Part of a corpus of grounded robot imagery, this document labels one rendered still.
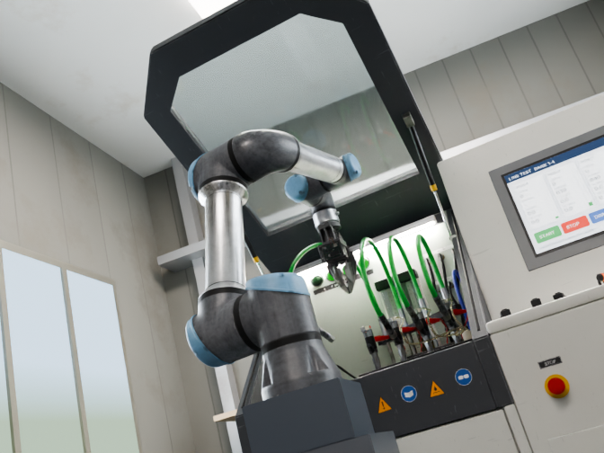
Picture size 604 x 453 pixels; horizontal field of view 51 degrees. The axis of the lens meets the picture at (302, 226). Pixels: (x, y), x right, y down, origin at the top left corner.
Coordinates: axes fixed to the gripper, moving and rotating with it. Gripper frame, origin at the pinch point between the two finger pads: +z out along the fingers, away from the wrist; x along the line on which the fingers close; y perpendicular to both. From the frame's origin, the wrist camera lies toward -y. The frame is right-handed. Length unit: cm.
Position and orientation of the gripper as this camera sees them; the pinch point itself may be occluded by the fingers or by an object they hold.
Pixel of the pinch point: (349, 289)
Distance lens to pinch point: 187.0
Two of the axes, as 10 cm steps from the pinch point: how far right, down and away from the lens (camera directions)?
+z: 2.5, 9.0, -3.5
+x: 8.8, -3.6, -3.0
